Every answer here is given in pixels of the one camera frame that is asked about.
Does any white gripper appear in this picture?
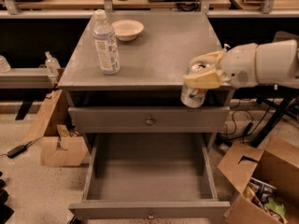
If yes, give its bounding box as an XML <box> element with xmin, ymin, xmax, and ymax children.
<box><xmin>183</xmin><ymin>43</ymin><xmax>258</xmax><ymax>89</ymax></box>

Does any white bowl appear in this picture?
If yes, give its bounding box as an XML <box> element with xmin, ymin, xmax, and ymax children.
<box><xmin>112</xmin><ymin>20</ymin><xmax>144</xmax><ymax>42</ymax></box>

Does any small pump bottle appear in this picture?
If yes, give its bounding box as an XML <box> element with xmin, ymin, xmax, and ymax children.
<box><xmin>223</xmin><ymin>43</ymin><xmax>231</xmax><ymax>52</ymax></box>

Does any open grey middle drawer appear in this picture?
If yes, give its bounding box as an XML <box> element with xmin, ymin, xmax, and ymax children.
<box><xmin>69</xmin><ymin>133</ymin><xmax>230</xmax><ymax>220</ymax></box>

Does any cardboard box left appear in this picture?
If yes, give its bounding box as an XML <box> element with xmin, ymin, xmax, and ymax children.
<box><xmin>22</xmin><ymin>91</ymin><xmax>88</xmax><ymax>167</ymax></box>

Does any small bottle on shelf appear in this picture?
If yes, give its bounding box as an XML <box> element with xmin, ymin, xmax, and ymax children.
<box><xmin>45</xmin><ymin>51</ymin><xmax>61</xmax><ymax>76</ymax></box>

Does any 7up soda can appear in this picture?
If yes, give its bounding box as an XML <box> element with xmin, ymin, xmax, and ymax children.
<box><xmin>180</xmin><ymin>63</ymin><xmax>207</xmax><ymax>108</ymax></box>

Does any closed grey top drawer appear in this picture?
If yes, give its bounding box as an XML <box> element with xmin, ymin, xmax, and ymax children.
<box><xmin>68</xmin><ymin>106</ymin><xmax>229</xmax><ymax>133</ymax></box>

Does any clear plastic water bottle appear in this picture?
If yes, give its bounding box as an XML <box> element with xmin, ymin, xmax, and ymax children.
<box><xmin>93</xmin><ymin>9</ymin><xmax>121</xmax><ymax>75</ymax></box>

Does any black power adapter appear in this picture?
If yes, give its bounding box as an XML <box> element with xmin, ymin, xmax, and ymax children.
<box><xmin>7</xmin><ymin>145</ymin><xmax>27</xmax><ymax>159</ymax></box>

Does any grey drawer cabinet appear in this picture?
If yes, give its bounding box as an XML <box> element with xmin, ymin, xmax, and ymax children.
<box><xmin>57</xmin><ymin>10</ymin><xmax>241</xmax><ymax>224</ymax></box>

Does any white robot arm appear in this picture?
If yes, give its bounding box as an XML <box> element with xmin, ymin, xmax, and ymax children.
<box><xmin>184</xmin><ymin>39</ymin><xmax>299</xmax><ymax>89</ymax></box>

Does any open cardboard box right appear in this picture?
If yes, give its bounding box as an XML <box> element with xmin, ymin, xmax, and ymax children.
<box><xmin>218</xmin><ymin>136</ymin><xmax>299</xmax><ymax>224</ymax></box>

